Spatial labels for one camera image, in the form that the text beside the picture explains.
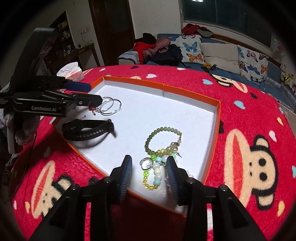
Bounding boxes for butterfly pillow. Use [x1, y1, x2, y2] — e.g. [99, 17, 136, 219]
[237, 45, 268, 82]
[171, 35, 205, 64]

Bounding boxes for left butterfly pillow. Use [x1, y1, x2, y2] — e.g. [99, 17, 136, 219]
[171, 35, 205, 64]

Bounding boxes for dark window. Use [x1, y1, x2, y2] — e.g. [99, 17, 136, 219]
[182, 0, 272, 47]

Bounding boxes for dark wooden door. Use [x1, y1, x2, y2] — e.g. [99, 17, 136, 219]
[88, 0, 135, 66]

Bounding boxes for large silver hoop rings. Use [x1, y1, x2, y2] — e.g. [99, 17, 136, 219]
[96, 96, 122, 117]

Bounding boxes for dark wooden side table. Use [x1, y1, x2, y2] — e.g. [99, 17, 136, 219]
[63, 43, 100, 70]

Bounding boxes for plush toys pile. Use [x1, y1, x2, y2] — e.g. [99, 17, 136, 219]
[280, 62, 296, 94]

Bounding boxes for small silver ring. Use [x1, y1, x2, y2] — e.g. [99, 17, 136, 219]
[139, 157, 154, 171]

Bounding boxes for beige pillow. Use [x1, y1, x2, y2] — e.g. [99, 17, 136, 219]
[200, 43, 240, 74]

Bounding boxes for orange shallow tray box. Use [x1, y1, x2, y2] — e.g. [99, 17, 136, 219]
[52, 76, 221, 217]

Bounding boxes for colourful pinwheel toy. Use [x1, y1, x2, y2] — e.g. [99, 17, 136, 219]
[274, 39, 284, 62]

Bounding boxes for red clothes on sill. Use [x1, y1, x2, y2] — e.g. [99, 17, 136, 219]
[182, 23, 214, 38]

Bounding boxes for red monkey print blanket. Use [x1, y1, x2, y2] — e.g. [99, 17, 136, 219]
[9, 65, 295, 240]

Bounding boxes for green jade bead bracelet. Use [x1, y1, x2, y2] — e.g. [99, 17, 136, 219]
[144, 126, 183, 159]

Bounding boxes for blue sofa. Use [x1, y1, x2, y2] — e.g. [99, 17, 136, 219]
[118, 34, 295, 112]

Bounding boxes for pink tissue pack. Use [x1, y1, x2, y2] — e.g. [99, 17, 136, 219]
[57, 62, 84, 82]

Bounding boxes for right butterfly pillow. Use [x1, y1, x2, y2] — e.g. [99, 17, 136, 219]
[237, 45, 268, 82]

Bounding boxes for pile of clothes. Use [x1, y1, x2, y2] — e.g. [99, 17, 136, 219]
[117, 32, 185, 67]

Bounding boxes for yellow toy truck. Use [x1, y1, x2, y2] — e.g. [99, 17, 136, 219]
[201, 63, 217, 73]

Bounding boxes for red knotted string ornament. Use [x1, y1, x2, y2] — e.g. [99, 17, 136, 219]
[88, 107, 97, 115]

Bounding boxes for colourful bead bracelet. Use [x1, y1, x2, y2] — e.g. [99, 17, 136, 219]
[141, 152, 178, 191]

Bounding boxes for dark display shelf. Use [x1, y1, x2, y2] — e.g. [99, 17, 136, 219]
[45, 11, 75, 68]

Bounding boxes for black smart band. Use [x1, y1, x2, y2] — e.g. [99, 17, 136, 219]
[62, 119, 116, 142]

